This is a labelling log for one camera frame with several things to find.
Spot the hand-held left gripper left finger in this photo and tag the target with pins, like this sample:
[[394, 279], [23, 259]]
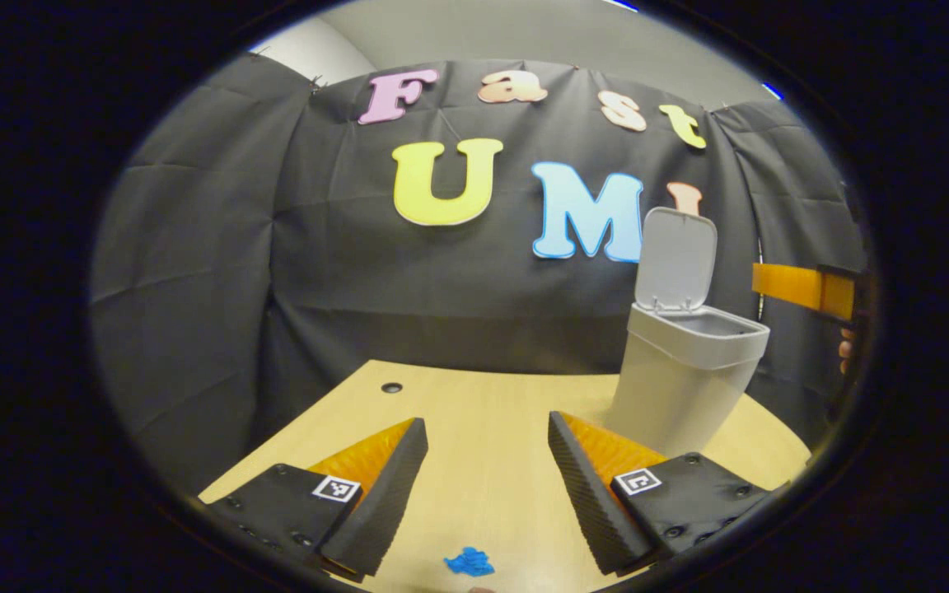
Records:
[[384, 511]]

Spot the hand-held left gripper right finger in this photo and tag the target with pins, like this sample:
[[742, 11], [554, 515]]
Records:
[[590, 502]]

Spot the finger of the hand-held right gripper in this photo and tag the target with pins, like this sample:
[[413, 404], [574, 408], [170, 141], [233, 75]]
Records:
[[787, 284]]

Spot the blue paper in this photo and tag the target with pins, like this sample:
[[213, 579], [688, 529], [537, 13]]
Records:
[[469, 562]]

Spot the grey desktop garbage bin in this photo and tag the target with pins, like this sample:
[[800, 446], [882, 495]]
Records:
[[672, 387]]

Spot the wooden desktop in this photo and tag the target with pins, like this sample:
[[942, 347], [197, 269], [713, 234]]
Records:
[[483, 428]]

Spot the ceiling light panel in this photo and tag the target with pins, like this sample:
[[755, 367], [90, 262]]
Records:
[[773, 91], [621, 5]]

